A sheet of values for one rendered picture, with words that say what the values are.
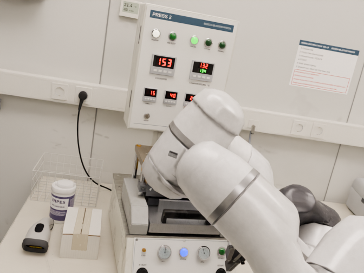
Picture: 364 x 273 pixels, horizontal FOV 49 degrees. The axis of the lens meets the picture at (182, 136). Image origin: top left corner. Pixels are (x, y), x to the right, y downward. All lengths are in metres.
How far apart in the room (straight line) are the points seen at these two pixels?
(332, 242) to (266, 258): 0.11
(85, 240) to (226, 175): 0.83
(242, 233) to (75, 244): 0.84
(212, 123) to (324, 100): 1.41
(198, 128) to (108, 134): 1.24
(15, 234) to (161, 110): 0.65
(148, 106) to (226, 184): 0.83
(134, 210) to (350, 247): 0.70
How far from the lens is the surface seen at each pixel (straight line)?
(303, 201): 0.89
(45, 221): 1.43
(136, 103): 1.37
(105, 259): 1.39
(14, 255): 1.40
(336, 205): 2.20
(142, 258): 1.19
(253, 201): 0.59
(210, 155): 0.60
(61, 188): 1.52
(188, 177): 0.60
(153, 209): 1.25
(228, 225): 0.60
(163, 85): 1.37
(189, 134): 0.67
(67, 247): 1.37
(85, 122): 1.88
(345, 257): 0.63
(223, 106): 0.67
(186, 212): 1.18
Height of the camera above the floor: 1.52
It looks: 15 degrees down
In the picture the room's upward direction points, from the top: 10 degrees clockwise
